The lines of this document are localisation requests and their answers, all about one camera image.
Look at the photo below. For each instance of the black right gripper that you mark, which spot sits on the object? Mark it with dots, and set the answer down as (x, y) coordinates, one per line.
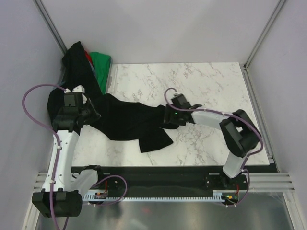
(169, 110)

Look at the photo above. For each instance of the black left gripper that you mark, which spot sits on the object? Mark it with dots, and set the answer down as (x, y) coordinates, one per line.
(95, 115)

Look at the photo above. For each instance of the black t shirt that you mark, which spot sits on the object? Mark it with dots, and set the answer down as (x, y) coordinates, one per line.
(125, 121)
(56, 97)

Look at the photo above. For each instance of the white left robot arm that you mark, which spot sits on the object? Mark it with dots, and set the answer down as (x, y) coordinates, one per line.
(60, 196)

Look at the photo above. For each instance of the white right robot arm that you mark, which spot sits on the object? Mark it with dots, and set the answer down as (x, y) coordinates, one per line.
(240, 134)

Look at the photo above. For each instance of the clear plastic bin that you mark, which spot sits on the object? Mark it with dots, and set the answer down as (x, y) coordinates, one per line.
(108, 82)

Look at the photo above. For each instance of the green t shirt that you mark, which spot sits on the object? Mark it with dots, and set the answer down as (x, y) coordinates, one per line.
(102, 63)

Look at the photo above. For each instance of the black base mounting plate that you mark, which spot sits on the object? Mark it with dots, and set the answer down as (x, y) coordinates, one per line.
(166, 180)

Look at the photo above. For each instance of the right aluminium frame post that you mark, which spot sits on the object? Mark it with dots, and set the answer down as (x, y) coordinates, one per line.
(269, 24)

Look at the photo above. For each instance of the aluminium frame post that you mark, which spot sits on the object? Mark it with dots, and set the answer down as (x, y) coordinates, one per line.
(43, 11)
(269, 24)

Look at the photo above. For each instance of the white slotted cable duct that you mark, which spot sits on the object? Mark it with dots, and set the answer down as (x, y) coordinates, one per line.
(97, 196)

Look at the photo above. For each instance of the aluminium front rail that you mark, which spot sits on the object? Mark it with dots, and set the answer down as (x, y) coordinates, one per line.
(270, 182)

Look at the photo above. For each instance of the left aluminium frame post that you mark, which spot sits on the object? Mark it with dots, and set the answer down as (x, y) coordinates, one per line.
(43, 11)

